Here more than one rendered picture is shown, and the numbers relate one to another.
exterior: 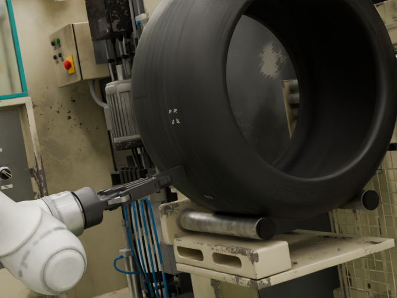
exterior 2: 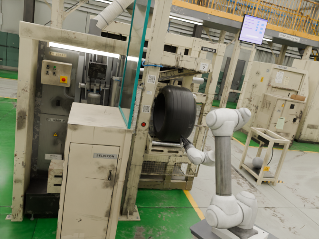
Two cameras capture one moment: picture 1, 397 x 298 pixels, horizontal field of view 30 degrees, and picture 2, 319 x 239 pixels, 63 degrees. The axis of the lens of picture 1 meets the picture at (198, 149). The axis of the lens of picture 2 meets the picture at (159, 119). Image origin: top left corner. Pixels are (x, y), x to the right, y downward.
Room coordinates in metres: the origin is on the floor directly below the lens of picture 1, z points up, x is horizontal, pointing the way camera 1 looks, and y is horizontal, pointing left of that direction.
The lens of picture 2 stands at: (1.27, 2.41, 1.77)
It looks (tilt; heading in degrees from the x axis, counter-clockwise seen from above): 15 degrees down; 281
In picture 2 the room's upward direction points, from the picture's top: 11 degrees clockwise
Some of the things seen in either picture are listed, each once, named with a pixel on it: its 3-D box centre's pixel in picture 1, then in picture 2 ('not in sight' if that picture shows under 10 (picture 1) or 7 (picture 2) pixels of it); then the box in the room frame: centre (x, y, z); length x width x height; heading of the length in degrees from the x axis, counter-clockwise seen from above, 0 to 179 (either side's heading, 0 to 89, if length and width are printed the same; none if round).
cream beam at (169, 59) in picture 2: not in sight; (180, 61); (1.73, -0.47, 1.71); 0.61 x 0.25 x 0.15; 29
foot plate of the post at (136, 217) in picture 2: not in sight; (126, 211); (1.91, -0.01, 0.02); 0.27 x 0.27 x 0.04; 29
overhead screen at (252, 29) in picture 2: not in sight; (252, 30); (0.82, -3.92, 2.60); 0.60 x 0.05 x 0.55; 29
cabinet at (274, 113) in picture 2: not in sight; (276, 121); (-0.38, -4.54, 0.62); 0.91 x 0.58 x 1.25; 29
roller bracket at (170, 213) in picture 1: (233, 207); (146, 137); (1.85, -0.06, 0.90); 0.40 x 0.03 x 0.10; 119
